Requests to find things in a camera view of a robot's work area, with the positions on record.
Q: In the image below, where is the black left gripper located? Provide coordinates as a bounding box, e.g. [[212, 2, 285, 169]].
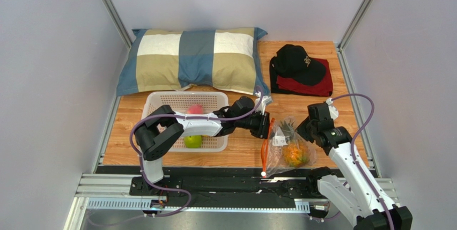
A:
[[235, 110, 277, 142]]

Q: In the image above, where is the orange fake pineapple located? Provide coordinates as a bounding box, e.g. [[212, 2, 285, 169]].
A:
[[279, 120, 310, 168]]

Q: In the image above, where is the clear zip top bag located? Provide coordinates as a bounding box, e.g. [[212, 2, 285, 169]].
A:
[[260, 116, 318, 179]]

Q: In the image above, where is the pink fake peach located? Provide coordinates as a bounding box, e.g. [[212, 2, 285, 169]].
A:
[[186, 104, 204, 115]]

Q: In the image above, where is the green fake apple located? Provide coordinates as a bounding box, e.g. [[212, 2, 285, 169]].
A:
[[183, 135, 203, 149]]

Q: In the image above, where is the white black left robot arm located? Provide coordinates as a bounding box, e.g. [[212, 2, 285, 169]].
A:
[[129, 95, 272, 183]]

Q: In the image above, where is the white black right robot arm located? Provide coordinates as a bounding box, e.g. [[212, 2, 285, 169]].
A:
[[297, 102, 413, 229]]

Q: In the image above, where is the folded dark red cloth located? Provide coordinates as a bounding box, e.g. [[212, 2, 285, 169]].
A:
[[269, 58, 333, 97]]

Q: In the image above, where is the white perforated plastic basket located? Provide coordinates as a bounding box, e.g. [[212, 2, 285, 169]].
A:
[[141, 91, 229, 152]]

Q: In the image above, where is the black baseball cap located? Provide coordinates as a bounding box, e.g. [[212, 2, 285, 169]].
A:
[[270, 44, 327, 86]]

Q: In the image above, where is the checkered blue beige pillow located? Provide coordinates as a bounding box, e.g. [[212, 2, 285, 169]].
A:
[[116, 27, 271, 96]]

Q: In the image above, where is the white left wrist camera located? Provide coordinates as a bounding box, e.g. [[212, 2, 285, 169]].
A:
[[255, 95, 273, 114]]

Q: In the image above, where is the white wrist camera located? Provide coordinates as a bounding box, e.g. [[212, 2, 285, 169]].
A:
[[325, 98, 339, 120], [255, 95, 273, 114]]

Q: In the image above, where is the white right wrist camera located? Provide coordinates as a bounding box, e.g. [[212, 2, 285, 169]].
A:
[[325, 98, 339, 120]]

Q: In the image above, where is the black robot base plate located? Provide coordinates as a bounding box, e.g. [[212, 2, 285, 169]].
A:
[[96, 164, 358, 209]]

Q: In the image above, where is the aluminium frame rail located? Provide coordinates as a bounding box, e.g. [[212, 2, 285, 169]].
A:
[[64, 177, 408, 230]]

